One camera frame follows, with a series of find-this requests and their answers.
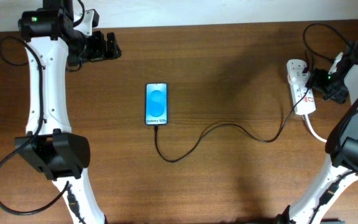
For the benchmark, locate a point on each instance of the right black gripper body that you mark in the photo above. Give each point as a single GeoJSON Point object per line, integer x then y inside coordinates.
{"type": "Point", "coordinates": [327, 88]}

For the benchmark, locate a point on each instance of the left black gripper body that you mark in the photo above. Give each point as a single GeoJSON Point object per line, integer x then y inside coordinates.
{"type": "Point", "coordinates": [93, 46]}

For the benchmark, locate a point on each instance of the blue Samsung Galaxy smartphone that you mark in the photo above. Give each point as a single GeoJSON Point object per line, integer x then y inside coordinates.
{"type": "Point", "coordinates": [156, 104]}

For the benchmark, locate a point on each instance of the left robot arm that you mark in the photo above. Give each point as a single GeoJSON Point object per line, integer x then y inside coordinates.
{"type": "Point", "coordinates": [60, 40]}

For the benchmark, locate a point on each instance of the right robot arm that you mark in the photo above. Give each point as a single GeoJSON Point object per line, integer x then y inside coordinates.
{"type": "Point", "coordinates": [340, 168]}

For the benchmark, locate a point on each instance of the white USB charger plug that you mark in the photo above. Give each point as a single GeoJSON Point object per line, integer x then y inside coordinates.
{"type": "Point", "coordinates": [299, 76]}

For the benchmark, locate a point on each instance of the white power strip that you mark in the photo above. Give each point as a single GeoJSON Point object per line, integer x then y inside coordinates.
{"type": "Point", "coordinates": [302, 97]}

